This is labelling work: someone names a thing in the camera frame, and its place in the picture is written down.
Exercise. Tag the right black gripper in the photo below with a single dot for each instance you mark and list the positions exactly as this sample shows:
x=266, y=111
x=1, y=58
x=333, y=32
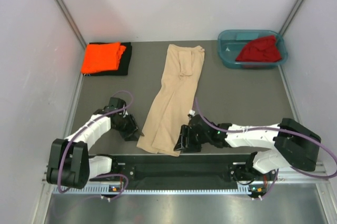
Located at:
x=186, y=130

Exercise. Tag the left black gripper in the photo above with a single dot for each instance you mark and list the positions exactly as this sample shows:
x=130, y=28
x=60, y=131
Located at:
x=133, y=128

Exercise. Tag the beige t shirt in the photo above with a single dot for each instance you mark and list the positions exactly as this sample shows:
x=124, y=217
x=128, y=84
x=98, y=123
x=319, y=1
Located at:
x=171, y=106

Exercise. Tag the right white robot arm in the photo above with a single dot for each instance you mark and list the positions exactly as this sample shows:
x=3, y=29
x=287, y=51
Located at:
x=283, y=145

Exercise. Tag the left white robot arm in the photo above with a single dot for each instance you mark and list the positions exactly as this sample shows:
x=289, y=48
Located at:
x=70, y=166

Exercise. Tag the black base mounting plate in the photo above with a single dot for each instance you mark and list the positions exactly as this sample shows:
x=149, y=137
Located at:
x=188, y=171

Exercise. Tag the black folded t shirt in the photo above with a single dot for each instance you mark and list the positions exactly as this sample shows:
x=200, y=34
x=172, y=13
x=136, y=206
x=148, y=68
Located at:
x=124, y=64

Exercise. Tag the orange folded t shirt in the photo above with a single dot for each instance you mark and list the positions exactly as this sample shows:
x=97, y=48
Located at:
x=99, y=58

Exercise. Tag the teal plastic basket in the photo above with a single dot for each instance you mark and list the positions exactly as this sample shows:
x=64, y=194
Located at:
x=231, y=42

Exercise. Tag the red t shirt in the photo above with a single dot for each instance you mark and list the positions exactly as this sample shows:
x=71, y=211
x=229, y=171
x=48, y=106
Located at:
x=262, y=49

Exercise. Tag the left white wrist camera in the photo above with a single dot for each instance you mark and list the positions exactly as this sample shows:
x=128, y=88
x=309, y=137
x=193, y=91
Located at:
x=123, y=113

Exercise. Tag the grey slotted cable duct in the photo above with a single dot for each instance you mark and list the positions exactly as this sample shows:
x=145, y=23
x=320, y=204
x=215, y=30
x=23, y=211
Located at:
x=114, y=188

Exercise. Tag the aluminium frame rail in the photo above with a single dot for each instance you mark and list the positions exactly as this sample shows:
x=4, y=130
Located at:
x=289, y=174

